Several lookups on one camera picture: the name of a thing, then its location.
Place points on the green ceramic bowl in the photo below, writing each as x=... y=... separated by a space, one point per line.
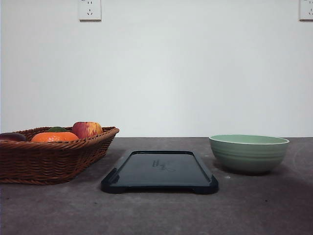
x=248 y=152

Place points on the brown wicker basket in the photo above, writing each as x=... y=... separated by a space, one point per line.
x=52 y=157

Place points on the dark blue rectangular tray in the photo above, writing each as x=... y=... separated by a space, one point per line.
x=160 y=171

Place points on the red yellow apple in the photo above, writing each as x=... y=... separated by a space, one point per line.
x=87 y=128

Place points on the dark green fruit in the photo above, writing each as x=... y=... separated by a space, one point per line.
x=57 y=129

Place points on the orange tangerine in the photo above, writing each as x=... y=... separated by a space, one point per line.
x=55 y=137

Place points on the dark purple fruit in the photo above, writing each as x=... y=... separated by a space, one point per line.
x=12 y=137

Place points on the white wall socket left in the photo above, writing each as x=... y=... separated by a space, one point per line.
x=89 y=11

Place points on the white wall socket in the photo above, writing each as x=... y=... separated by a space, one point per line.
x=89 y=11
x=306 y=11

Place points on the white wall socket right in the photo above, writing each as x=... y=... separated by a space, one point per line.
x=306 y=11

